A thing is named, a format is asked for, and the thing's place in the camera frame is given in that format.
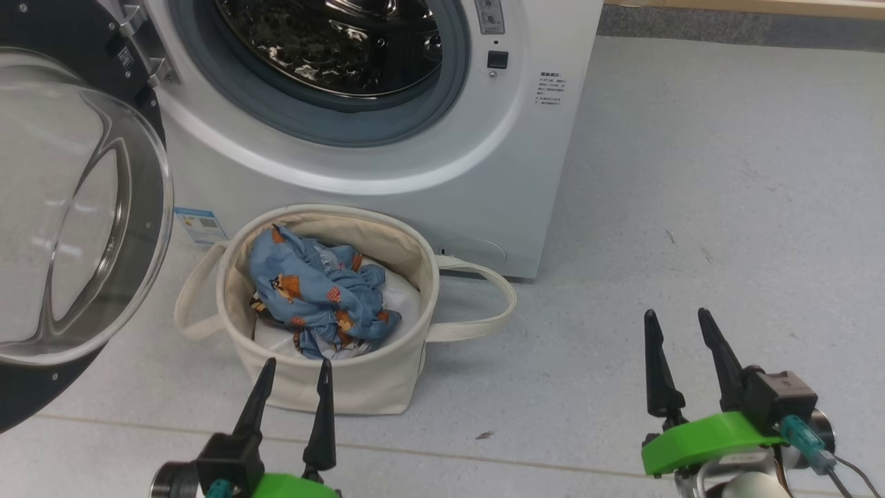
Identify blue bear-print garment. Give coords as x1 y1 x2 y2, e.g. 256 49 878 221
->
248 223 403 360

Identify metal door hinge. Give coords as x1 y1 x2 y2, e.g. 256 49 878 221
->
104 0 182 87

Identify white text sticker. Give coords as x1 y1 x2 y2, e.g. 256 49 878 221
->
536 71 566 106

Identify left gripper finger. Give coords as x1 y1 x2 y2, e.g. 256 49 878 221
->
232 358 277 440
303 358 337 483

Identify blue energy label sticker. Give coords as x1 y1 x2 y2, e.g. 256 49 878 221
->
174 206 229 246

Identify white front-load washing machine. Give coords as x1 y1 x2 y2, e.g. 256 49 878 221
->
97 0 604 280

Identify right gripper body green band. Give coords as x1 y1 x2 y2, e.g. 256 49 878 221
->
642 412 785 498

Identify cream fabric laundry basket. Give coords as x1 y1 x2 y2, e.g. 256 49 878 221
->
173 204 518 416

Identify grey warning sticker label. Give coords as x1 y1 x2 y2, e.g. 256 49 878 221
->
474 0 505 35

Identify white shiny cloth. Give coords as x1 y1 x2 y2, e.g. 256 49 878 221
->
254 259 422 360

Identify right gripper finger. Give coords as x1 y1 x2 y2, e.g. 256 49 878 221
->
644 309 687 430
698 308 746 412

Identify round grey filter access cover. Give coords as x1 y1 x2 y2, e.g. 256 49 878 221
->
438 237 507 267

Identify black round glass washer door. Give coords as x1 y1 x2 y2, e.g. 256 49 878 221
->
0 0 175 435

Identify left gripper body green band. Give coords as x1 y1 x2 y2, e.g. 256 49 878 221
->
249 472 341 498

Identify right camera cable teal plug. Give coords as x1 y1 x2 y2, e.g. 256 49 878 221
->
781 415 882 498

